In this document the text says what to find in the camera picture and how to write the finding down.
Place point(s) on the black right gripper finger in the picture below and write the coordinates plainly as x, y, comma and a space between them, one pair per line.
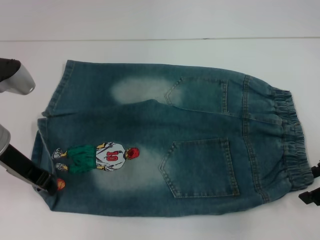
311, 196
317, 168

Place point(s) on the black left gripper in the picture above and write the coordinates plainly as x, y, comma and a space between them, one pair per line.
25, 170

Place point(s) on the blue denim shorts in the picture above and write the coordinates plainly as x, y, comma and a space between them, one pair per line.
150, 125

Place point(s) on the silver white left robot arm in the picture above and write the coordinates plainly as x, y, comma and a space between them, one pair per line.
3, 140

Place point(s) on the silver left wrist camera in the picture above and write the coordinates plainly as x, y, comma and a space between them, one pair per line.
22, 82

